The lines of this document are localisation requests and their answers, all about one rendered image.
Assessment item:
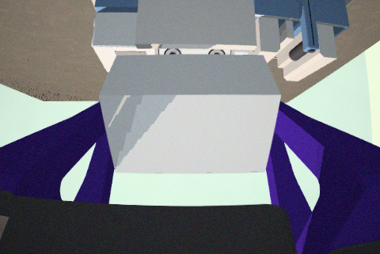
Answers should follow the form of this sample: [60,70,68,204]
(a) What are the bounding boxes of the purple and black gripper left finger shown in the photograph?
[0,101,114,203]

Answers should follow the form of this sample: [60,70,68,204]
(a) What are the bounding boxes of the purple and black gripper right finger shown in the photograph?
[266,101,380,254]

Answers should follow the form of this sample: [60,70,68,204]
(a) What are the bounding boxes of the grey rectangular block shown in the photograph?
[99,54,281,174]

